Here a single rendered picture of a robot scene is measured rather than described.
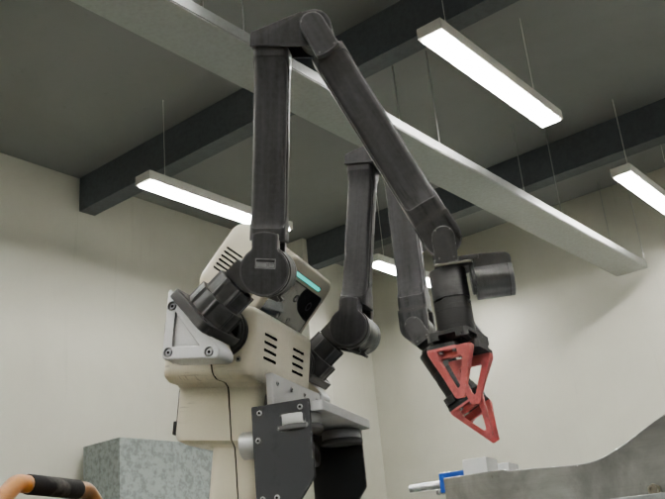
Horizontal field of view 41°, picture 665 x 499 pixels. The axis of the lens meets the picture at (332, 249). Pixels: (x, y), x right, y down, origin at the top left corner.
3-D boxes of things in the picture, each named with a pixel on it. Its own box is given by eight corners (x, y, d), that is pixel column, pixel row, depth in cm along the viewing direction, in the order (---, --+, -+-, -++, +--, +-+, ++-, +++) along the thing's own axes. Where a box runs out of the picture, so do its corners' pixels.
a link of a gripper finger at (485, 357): (502, 401, 134) (491, 342, 137) (487, 395, 128) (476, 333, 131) (460, 409, 136) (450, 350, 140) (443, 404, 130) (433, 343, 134)
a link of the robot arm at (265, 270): (254, 27, 146) (243, 7, 136) (335, 26, 145) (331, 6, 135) (249, 296, 144) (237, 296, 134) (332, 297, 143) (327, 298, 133)
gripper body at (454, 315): (491, 349, 136) (482, 303, 139) (468, 337, 127) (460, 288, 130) (451, 357, 139) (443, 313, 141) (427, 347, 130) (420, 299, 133)
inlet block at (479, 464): (405, 507, 128) (401, 469, 129) (419, 508, 132) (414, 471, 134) (491, 495, 122) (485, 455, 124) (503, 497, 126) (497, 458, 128)
